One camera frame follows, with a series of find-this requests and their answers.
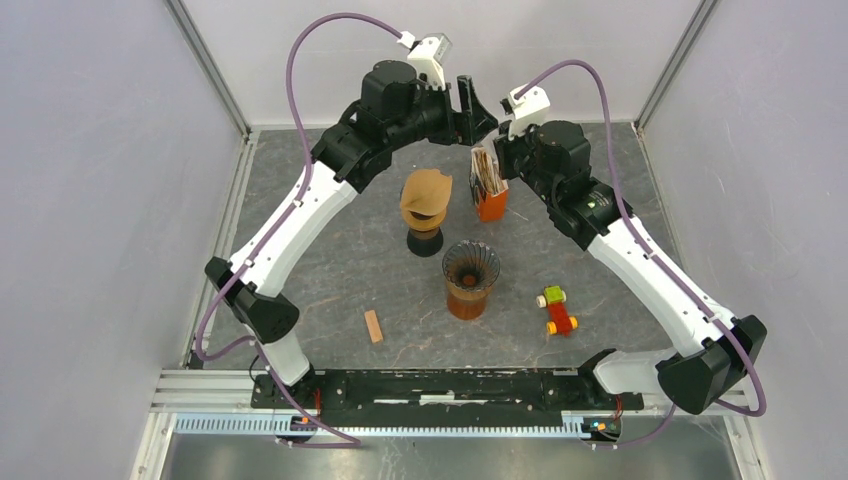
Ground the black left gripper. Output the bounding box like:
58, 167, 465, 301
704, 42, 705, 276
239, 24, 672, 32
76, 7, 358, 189
387, 75, 498, 151

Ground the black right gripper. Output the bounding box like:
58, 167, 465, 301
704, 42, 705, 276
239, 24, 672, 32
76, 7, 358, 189
493, 115, 559, 206

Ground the brown paper coffee filter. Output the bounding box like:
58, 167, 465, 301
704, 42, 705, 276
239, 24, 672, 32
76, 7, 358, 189
400, 169, 453, 217

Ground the light wooden ring holder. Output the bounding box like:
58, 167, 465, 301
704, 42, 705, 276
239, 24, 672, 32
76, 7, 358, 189
401, 210, 446, 240

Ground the orange glass carafe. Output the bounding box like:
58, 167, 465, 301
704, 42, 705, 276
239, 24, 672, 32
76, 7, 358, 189
446, 292, 488, 320

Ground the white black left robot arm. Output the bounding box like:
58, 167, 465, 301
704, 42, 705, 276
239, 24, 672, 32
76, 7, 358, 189
205, 60, 498, 408

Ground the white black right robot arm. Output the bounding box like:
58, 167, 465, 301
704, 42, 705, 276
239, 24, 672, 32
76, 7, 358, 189
494, 120, 767, 416

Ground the orange coffee filter box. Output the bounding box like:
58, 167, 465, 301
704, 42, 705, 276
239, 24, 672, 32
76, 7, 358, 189
469, 146, 509, 223

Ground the colourful toy car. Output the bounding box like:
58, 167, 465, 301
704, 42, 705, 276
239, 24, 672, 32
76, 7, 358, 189
535, 285, 578, 337

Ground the small wooden block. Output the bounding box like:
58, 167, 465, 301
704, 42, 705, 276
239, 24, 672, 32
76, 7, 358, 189
364, 310, 384, 344

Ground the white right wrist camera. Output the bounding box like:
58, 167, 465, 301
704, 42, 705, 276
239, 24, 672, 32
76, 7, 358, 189
501, 86, 550, 140

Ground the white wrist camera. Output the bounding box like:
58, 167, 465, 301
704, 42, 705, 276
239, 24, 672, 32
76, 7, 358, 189
501, 86, 550, 140
406, 33, 452, 91

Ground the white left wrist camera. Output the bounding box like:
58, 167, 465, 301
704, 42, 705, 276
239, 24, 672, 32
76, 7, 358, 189
406, 33, 452, 91

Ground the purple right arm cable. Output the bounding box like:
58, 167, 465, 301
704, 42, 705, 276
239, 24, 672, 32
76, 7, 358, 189
513, 59, 768, 450

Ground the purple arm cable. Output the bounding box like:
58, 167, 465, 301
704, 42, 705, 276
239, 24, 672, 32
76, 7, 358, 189
193, 12, 416, 449
513, 59, 768, 450

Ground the grey slotted cable duct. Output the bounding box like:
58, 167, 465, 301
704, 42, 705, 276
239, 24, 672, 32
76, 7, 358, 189
173, 413, 621, 439

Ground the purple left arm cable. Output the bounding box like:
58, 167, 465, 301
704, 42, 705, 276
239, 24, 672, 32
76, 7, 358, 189
193, 12, 416, 449

